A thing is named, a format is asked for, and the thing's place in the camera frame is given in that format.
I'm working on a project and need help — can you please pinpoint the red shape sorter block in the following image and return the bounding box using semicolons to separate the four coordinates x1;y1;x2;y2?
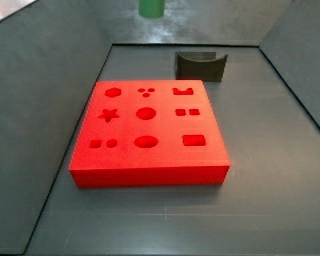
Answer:
69;80;231;188

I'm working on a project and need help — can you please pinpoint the black curved holder stand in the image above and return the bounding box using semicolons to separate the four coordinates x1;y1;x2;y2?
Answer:
175;52;228;82

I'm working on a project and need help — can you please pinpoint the green cylinder peg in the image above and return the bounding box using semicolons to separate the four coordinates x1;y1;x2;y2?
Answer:
138;0;165;18

